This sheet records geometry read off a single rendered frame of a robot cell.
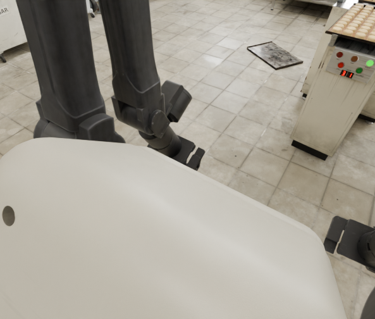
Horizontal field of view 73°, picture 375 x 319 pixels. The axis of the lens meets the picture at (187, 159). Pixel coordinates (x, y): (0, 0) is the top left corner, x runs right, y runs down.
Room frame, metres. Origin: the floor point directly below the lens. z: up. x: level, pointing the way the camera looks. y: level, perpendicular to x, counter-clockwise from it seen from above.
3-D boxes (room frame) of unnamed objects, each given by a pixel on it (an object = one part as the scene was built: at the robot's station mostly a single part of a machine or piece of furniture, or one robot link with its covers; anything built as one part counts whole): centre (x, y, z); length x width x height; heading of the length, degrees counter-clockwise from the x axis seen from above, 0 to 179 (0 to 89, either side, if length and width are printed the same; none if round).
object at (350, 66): (1.38, -0.95, 0.77); 0.24 x 0.04 x 0.14; 51
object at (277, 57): (3.09, -1.08, 0.01); 0.60 x 0.40 x 0.03; 25
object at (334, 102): (1.67, -1.17, 0.45); 0.70 x 0.34 x 0.90; 141
